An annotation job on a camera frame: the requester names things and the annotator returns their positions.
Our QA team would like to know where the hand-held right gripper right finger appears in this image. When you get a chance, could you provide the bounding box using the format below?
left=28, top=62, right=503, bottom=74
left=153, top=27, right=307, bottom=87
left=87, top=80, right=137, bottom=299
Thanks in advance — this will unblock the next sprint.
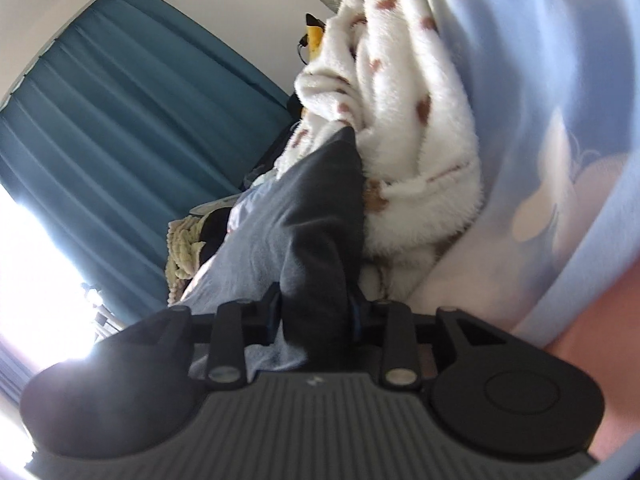
left=346, top=287, right=507, bottom=390

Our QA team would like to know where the light blue garment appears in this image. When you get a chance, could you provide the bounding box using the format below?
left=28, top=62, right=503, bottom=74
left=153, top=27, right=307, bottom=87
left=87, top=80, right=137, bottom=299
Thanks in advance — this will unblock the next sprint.
left=180, top=182, right=312, bottom=374

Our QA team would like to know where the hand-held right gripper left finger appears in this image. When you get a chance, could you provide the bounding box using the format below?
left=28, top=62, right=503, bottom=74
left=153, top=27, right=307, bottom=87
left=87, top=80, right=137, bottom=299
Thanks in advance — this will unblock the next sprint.
left=131, top=282, right=282, bottom=390

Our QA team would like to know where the window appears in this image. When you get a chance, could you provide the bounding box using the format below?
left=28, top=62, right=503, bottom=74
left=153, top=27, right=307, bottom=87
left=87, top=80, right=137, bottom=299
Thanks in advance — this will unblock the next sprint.
left=0, top=185, right=126, bottom=361

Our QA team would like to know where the black cloth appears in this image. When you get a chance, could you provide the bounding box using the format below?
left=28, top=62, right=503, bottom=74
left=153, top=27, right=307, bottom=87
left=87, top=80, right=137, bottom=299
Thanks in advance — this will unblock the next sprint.
left=199, top=207, right=236, bottom=267

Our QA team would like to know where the pink cloth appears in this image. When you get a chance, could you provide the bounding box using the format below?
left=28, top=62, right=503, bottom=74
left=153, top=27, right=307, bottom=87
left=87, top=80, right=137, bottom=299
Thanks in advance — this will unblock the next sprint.
left=542, top=260, right=640, bottom=463

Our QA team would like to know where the wide teal curtain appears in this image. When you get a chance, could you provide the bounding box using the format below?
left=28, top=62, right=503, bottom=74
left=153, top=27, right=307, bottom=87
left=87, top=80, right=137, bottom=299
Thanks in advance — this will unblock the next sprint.
left=0, top=0, right=297, bottom=322

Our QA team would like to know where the white spotted fluffy robe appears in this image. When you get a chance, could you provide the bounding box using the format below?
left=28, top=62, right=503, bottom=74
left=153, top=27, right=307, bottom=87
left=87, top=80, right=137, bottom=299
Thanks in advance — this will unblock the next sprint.
left=274, top=0, right=484, bottom=302

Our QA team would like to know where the person's light blue printed shirt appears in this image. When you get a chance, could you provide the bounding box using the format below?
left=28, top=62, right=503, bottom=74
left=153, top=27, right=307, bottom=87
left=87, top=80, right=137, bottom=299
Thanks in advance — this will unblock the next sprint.
left=414, top=0, right=640, bottom=352

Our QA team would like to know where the cream knitted blanket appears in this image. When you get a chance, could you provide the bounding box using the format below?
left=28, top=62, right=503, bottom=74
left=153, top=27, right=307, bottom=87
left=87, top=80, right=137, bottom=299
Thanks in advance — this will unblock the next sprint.
left=165, top=212, right=209, bottom=307

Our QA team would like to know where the garment steamer stand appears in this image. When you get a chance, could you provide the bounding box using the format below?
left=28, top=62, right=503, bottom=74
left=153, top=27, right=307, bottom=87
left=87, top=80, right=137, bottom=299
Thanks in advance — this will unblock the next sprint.
left=80, top=282, right=126, bottom=343

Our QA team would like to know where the yellow and black object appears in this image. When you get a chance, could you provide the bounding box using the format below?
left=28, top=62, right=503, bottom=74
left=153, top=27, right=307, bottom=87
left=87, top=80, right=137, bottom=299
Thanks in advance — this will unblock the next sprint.
left=299, top=12, right=329, bottom=64

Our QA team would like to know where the narrow teal curtain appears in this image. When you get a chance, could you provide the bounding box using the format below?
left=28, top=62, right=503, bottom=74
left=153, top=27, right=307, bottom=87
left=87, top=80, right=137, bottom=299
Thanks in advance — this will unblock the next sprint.
left=0, top=332, right=38, bottom=407

